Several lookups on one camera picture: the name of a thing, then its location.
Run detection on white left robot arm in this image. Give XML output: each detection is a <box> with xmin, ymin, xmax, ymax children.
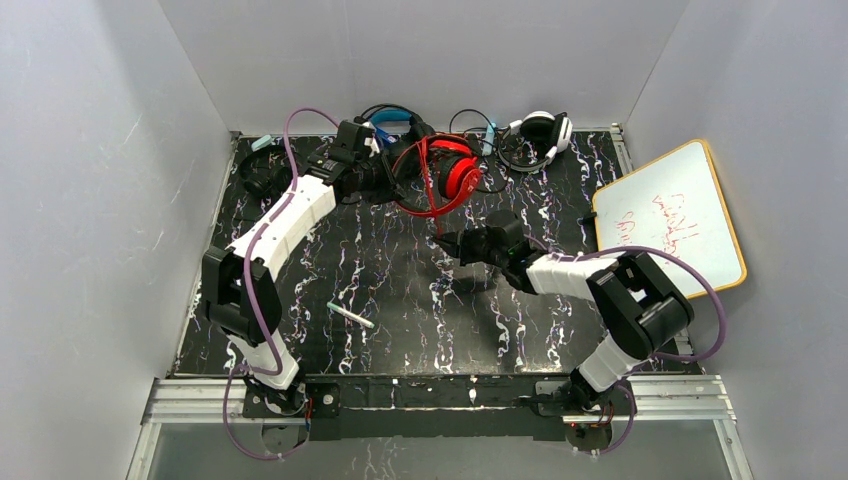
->
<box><xmin>198</xmin><ymin>118</ymin><xmax>400</xmax><ymax>391</ymax></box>

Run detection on light blue marker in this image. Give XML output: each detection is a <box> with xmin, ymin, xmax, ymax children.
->
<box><xmin>481</xmin><ymin>123</ymin><xmax>498</xmax><ymax>157</ymax></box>

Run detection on blue black headphones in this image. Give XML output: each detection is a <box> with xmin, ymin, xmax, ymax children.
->
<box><xmin>354</xmin><ymin>104</ymin><xmax>435</xmax><ymax>181</ymax></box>

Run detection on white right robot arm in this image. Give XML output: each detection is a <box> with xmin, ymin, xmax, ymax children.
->
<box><xmin>433</xmin><ymin>210</ymin><xmax>694</xmax><ymax>410</ymax></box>

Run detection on mint eraser block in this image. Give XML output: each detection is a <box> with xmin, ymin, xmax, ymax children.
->
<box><xmin>251</xmin><ymin>134</ymin><xmax>274</xmax><ymax>152</ymax></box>

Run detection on white headphones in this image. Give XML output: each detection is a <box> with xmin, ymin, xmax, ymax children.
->
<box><xmin>493</xmin><ymin>110</ymin><xmax>573</xmax><ymax>174</ymax></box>

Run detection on black cable on table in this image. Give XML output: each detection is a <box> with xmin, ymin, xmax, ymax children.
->
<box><xmin>447</xmin><ymin>108</ymin><xmax>518</xmax><ymax>196</ymax></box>

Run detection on red headphones with cable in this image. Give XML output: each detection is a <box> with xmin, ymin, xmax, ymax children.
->
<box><xmin>392</xmin><ymin>133</ymin><xmax>482</xmax><ymax>235</ymax></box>

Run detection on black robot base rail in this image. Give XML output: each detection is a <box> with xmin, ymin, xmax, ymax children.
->
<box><xmin>305</xmin><ymin>374</ymin><xmax>586</xmax><ymax>441</ymax></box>

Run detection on white green marker pen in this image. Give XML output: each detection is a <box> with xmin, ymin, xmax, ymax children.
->
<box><xmin>327</xmin><ymin>302</ymin><xmax>375</xmax><ymax>329</ymax></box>

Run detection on yellow framed whiteboard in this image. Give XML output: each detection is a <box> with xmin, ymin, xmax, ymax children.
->
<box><xmin>592</xmin><ymin>139</ymin><xmax>748</xmax><ymax>291</ymax></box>

